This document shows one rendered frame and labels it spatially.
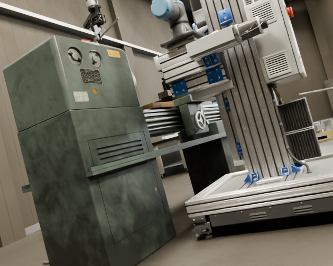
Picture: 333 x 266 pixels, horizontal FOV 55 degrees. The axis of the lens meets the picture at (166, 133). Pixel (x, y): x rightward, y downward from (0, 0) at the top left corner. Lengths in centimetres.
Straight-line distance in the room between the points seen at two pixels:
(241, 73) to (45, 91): 113
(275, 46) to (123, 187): 115
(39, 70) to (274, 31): 129
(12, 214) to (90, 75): 254
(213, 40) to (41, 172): 117
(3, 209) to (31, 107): 226
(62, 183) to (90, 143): 26
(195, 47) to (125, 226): 102
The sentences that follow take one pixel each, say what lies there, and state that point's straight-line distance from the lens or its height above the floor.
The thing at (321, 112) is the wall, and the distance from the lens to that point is 1306.
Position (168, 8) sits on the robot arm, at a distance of 190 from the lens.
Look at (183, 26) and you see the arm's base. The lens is 200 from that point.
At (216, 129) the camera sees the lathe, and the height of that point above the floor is 60.
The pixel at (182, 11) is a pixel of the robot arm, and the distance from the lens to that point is 203.
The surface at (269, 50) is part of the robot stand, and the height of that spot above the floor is 93.
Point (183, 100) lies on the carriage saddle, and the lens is 263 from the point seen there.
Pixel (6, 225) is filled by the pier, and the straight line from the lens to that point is 402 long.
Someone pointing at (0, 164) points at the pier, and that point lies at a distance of 408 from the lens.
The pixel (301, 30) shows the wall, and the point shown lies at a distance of 1337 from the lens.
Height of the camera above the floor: 56
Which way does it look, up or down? 3 degrees up
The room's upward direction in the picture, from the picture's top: 15 degrees counter-clockwise
